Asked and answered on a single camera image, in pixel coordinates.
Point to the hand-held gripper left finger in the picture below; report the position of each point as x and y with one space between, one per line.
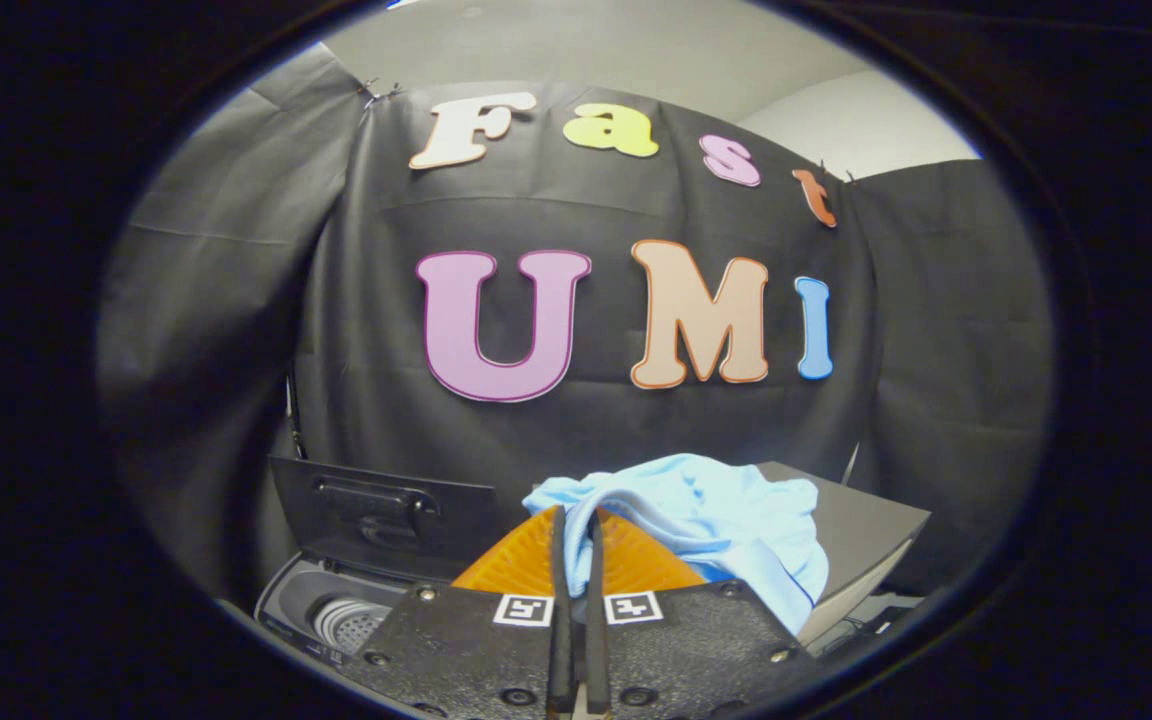
562 640

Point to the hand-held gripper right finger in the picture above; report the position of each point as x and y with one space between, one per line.
596 640

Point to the beige cabinet with grey top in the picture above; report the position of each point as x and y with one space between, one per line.
856 525

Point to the black backdrop cloth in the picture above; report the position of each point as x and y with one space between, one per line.
236 300

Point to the light blue garment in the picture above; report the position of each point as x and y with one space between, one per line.
726 520

